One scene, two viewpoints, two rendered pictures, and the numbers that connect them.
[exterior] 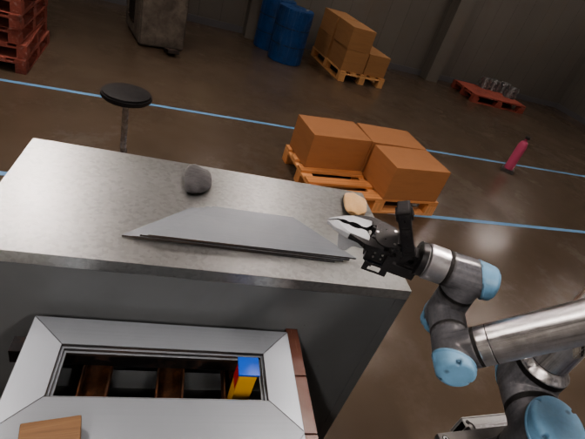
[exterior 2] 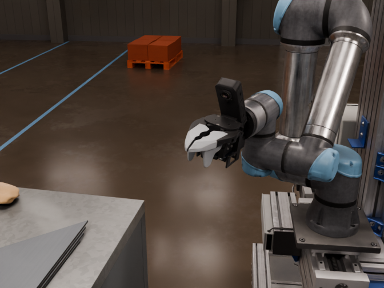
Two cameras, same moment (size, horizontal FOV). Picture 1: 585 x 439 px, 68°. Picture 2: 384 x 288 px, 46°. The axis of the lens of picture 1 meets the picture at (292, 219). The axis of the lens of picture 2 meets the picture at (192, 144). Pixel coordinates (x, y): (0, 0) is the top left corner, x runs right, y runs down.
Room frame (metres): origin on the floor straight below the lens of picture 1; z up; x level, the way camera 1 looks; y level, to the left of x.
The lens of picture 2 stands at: (0.38, 0.55, 1.76)
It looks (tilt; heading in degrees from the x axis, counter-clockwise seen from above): 22 degrees down; 301
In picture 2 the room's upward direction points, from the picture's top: straight up
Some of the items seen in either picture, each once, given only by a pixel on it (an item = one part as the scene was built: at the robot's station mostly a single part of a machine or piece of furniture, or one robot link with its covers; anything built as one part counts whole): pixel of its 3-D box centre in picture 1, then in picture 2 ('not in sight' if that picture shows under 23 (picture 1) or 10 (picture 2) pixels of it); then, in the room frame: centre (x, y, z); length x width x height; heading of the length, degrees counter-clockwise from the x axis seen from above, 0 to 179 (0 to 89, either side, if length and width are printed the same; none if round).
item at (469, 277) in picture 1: (467, 276); (260, 111); (0.75, -0.38, 1.43); 0.11 x 0.08 x 0.09; 89
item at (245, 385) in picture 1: (240, 388); not in sight; (0.79, -0.02, 0.78); 0.05 x 0.05 x 0.19; 19
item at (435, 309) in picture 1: (446, 314); (264, 152); (0.73, -0.38, 1.34); 0.11 x 0.08 x 0.11; 179
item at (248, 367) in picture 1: (248, 368); not in sight; (0.79, -0.02, 0.88); 0.06 x 0.06 x 0.02; 19
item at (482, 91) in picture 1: (490, 91); not in sight; (9.95, -3.12, 0.20); 1.39 x 0.96 x 0.39; 115
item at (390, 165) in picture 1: (364, 165); not in sight; (3.89, -0.49, 0.24); 1.35 x 0.93 x 0.49; 121
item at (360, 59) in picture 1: (353, 47); not in sight; (8.28, -0.02, 0.43); 1.42 x 1.01 x 0.87; 25
